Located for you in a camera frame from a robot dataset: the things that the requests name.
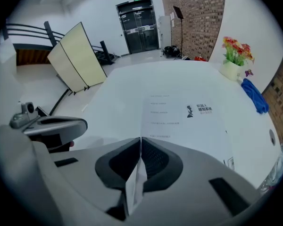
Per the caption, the black stand with tablet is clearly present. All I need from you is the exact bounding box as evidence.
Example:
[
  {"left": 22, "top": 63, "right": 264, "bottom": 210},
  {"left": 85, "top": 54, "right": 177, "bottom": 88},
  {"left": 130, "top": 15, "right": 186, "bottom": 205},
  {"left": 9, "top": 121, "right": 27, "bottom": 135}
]
[{"left": 172, "top": 5, "right": 185, "bottom": 60}]

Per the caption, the cream folding screen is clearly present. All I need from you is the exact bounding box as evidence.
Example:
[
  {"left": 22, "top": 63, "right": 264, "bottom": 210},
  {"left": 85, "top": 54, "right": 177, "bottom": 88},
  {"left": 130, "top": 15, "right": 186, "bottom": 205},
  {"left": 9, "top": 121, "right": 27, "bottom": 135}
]
[{"left": 47, "top": 21, "right": 108, "bottom": 96}]

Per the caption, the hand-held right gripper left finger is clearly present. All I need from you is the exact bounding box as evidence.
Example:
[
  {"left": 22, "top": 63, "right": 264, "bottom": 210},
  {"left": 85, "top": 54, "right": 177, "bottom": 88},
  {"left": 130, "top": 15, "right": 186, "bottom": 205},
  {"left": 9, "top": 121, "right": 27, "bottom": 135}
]
[{"left": 49, "top": 137, "right": 141, "bottom": 205}]

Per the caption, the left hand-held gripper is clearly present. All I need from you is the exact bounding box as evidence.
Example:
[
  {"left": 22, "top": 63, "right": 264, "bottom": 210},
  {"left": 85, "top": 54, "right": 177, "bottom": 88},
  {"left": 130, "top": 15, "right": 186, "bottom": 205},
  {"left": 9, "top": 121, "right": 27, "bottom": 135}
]
[{"left": 8, "top": 101, "right": 89, "bottom": 151}]

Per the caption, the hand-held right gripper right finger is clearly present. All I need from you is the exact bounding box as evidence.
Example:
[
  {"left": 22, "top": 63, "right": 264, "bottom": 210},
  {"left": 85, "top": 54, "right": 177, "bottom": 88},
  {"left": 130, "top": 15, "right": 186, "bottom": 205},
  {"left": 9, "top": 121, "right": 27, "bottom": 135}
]
[{"left": 141, "top": 137, "right": 260, "bottom": 212}]

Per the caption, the black bag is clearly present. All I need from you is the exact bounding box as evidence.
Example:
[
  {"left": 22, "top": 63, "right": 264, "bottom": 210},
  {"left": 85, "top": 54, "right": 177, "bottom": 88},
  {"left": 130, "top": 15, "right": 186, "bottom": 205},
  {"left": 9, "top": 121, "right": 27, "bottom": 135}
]
[{"left": 162, "top": 45, "right": 181, "bottom": 56}]

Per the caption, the blue cloth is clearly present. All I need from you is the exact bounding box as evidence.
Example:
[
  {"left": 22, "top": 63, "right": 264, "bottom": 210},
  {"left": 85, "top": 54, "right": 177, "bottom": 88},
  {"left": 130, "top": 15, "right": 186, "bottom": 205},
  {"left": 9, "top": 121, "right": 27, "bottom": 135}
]
[{"left": 240, "top": 78, "right": 270, "bottom": 114}]

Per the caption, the black stair railing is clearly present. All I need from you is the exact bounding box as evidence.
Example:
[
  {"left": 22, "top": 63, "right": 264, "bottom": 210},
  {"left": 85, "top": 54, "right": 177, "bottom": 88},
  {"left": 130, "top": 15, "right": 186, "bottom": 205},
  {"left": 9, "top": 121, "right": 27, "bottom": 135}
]
[{"left": 2, "top": 20, "right": 121, "bottom": 66}]

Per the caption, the round table cable grommet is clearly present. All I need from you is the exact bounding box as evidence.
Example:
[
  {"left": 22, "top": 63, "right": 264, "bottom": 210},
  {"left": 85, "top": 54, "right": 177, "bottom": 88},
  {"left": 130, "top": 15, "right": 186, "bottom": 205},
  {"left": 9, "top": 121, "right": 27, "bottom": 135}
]
[{"left": 268, "top": 129, "right": 276, "bottom": 146}]

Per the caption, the white book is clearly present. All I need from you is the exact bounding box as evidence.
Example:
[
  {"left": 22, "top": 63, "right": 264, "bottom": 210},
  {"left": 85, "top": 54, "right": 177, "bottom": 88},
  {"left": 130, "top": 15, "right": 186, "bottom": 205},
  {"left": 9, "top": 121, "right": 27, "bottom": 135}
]
[{"left": 125, "top": 93, "right": 235, "bottom": 218}]

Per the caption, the white pot of colourful flowers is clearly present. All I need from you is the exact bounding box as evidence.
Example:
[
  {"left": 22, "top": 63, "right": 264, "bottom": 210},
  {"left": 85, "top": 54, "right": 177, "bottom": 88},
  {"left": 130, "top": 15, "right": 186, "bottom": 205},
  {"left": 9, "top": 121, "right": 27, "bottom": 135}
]
[{"left": 218, "top": 36, "right": 255, "bottom": 81}]

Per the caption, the dark glass double door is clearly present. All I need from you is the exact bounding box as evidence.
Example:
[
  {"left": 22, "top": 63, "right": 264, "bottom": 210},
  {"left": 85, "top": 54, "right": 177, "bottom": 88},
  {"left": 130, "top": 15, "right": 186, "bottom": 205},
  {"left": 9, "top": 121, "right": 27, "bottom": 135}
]
[{"left": 115, "top": 0, "right": 161, "bottom": 55}]

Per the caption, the clear plastic bag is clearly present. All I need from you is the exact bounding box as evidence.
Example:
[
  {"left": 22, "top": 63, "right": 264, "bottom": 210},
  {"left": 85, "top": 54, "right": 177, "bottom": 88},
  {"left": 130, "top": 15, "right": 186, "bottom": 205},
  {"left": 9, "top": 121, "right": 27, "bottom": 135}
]
[{"left": 258, "top": 145, "right": 283, "bottom": 194}]

